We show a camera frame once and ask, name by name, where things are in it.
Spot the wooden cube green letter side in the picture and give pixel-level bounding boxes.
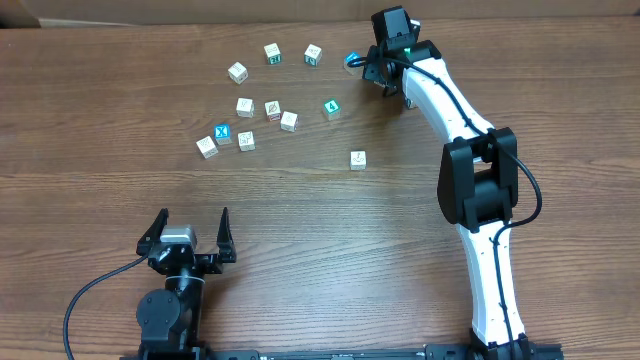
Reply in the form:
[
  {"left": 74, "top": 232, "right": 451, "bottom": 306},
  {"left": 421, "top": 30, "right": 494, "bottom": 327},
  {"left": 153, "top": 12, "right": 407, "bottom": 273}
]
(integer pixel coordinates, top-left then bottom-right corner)
[{"left": 264, "top": 43, "right": 282, "bottom": 65}]

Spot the wooden cube with hook drawing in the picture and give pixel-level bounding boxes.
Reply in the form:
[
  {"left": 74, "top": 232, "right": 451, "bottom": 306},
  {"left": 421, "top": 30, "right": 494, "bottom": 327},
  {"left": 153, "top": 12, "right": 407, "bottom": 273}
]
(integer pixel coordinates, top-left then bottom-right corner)
[{"left": 350, "top": 151, "right": 367, "bottom": 171}]

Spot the left black cable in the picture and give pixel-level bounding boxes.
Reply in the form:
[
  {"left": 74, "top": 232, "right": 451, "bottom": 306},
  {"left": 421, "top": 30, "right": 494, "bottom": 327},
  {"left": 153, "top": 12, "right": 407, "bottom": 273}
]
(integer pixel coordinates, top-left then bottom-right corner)
[{"left": 62, "top": 254, "right": 150, "bottom": 360}]

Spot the blue top wooden cube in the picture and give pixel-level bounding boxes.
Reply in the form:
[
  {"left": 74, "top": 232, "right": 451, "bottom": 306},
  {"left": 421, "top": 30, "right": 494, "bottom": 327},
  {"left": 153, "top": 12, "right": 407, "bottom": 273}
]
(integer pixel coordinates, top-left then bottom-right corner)
[{"left": 344, "top": 52, "right": 360, "bottom": 75}]

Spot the wooden cube red Y side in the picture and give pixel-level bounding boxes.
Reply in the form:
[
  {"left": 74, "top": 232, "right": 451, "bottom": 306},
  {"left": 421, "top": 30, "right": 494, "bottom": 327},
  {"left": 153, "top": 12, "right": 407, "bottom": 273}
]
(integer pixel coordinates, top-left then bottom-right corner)
[{"left": 265, "top": 101, "right": 282, "bottom": 121}]

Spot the wooden cube green J side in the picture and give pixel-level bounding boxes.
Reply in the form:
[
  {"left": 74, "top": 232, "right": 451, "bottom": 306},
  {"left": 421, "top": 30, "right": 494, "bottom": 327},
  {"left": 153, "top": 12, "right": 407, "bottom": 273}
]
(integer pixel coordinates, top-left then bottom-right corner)
[{"left": 304, "top": 44, "right": 322, "bottom": 66}]

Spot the wooden cube letter I side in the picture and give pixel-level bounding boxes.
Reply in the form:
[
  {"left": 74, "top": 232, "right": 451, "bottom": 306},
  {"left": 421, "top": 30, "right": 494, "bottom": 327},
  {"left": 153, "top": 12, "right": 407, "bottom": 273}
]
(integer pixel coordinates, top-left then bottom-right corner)
[{"left": 238, "top": 131, "right": 256, "bottom": 151}]

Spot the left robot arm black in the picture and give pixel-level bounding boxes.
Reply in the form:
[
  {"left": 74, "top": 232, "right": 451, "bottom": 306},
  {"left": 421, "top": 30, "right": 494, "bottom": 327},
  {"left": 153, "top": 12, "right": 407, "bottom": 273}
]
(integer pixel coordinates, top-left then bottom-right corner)
[{"left": 136, "top": 208, "right": 237, "bottom": 359}]

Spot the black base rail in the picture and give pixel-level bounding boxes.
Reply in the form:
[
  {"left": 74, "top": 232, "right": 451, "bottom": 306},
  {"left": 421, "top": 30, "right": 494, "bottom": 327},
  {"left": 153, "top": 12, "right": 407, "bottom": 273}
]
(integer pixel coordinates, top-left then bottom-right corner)
[{"left": 199, "top": 342, "right": 566, "bottom": 360}]

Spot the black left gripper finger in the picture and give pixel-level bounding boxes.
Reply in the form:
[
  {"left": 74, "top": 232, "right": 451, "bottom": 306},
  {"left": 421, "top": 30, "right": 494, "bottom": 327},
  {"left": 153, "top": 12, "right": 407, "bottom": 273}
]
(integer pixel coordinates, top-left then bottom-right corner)
[
  {"left": 216, "top": 207, "right": 237, "bottom": 263},
  {"left": 136, "top": 208, "right": 169, "bottom": 256}
]

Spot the right black cable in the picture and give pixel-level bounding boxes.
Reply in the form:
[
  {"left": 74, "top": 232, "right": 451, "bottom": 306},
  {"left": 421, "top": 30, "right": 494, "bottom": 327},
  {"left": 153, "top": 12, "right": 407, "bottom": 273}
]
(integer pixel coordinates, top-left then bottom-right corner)
[{"left": 345, "top": 54, "right": 544, "bottom": 360}]

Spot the wooden cube ice cream drawing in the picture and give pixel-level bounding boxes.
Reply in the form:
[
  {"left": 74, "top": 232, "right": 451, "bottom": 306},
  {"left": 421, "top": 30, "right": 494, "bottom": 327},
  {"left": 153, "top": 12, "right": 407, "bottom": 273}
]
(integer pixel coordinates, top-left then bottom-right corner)
[{"left": 280, "top": 111, "right": 299, "bottom": 132}]

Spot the plain wooden cube far left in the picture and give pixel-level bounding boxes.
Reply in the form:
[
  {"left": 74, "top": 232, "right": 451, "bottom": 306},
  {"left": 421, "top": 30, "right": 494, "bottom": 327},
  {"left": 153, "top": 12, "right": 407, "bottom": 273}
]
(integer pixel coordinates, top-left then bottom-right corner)
[{"left": 228, "top": 62, "right": 248, "bottom": 85}]

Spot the blue letter X cube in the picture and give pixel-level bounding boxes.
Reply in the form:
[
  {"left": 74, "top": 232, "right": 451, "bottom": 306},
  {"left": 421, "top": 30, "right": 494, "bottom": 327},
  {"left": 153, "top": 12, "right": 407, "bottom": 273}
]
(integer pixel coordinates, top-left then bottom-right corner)
[{"left": 214, "top": 124, "right": 232, "bottom": 145}]

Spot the green number four cube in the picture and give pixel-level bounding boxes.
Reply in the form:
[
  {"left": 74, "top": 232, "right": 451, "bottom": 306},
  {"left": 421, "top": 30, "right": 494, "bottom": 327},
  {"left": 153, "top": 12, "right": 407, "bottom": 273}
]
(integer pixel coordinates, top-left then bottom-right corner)
[{"left": 323, "top": 99, "right": 341, "bottom": 121}]

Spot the wooden cube globe drawing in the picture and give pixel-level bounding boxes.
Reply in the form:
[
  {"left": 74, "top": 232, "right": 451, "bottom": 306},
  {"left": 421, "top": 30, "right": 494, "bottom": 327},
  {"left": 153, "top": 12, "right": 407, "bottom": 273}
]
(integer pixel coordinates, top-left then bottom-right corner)
[{"left": 236, "top": 98, "right": 255, "bottom": 118}]

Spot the wooden cube blue X side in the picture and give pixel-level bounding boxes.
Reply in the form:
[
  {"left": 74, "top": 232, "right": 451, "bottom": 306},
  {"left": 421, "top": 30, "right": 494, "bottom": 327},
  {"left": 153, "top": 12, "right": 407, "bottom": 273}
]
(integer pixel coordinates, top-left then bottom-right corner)
[{"left": 405, "top": 98, "right": 417, "bottom": 109}]

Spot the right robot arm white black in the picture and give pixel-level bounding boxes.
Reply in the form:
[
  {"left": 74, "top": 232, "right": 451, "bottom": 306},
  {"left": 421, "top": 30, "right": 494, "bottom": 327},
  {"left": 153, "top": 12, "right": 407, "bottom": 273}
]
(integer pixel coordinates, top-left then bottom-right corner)
[{"left": 349, "top": 41, "right": 531, "bottom": 359}]

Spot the cardboard backdrop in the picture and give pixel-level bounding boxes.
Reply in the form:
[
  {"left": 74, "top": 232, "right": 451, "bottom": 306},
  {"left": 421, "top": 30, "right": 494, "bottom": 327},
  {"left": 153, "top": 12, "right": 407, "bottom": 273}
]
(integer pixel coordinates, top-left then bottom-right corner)
[{"left": 1, "top": 0, "right": 639, "bottom": 27}]

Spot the black cable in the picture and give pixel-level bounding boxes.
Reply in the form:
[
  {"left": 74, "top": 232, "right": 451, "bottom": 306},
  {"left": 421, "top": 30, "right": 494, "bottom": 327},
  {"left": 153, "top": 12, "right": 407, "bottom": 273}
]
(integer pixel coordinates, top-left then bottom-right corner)
[
  {"left": 62, "top": 254, "right": 150, "bottom": 360},
  {"left": 345, "top": 54, "right": 544, "bottom": 360}
]

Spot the wooden cube fish drawing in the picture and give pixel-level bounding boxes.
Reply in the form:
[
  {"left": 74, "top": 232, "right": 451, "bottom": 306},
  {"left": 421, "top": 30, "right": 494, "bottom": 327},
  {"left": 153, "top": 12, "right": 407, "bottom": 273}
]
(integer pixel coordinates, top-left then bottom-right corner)
[{"left": 196, "top": 136, "right": 218, "bottom": 159}]

